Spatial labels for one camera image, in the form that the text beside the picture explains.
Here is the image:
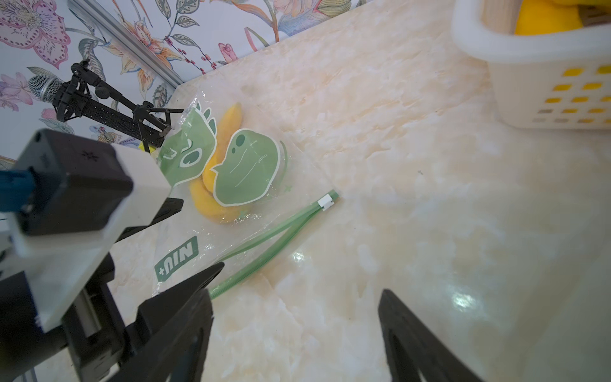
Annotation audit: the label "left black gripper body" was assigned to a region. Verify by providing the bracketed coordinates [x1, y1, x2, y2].
[0, 197, 185, 382]

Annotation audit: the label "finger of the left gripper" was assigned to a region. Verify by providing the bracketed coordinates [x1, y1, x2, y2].
[126, 262, 224, 349]

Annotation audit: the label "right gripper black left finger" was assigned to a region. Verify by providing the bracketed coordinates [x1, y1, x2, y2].
[110, 289, 213, 381]

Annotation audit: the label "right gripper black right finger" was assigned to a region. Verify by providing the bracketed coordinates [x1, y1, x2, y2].
[378, 289, 480, 381]

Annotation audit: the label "zip-top bag bananas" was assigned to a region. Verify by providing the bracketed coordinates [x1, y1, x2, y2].
[153, 89, 339, 297]

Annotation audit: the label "yellow banana bunch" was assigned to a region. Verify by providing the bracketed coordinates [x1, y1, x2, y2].
[514, 0, 610, 36]

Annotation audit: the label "black microphone tripod stand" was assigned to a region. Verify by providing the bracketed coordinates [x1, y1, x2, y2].
[28, 59, 183, 152]

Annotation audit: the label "white plastic basket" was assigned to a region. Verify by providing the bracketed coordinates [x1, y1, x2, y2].
[451, 1, 610, 130]

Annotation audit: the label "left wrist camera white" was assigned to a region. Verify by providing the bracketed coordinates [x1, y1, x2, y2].
[1, 129, 171, 332]

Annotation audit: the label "left corner aluminium post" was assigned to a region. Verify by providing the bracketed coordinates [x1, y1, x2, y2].
[67, 0, 184, 88]

